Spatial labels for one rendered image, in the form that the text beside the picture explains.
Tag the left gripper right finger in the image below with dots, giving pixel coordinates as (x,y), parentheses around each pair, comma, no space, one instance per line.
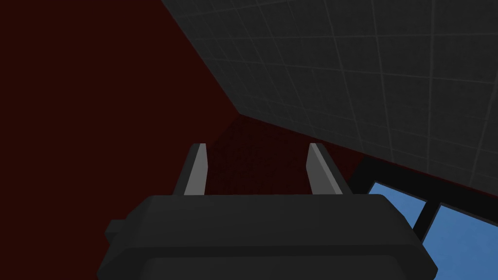
(323,175)

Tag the black framed window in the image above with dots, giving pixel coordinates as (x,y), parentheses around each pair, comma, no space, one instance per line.
(463,237)

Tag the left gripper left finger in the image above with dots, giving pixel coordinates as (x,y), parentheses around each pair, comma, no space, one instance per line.
(195,175)

